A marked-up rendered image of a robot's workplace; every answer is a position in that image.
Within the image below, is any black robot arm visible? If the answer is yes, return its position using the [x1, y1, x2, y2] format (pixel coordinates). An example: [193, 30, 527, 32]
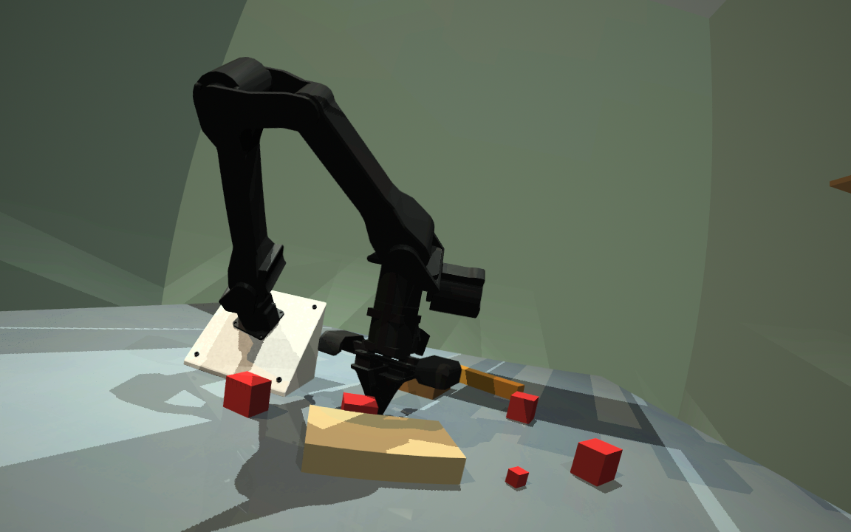
[193, 57, 485, 340]

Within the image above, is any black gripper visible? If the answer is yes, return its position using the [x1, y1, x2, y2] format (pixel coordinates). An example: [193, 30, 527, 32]
[318, 300, 462, 415]

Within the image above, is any orange long board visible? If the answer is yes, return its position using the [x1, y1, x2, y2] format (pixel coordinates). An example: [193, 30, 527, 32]
[459, 364, 524, 400]

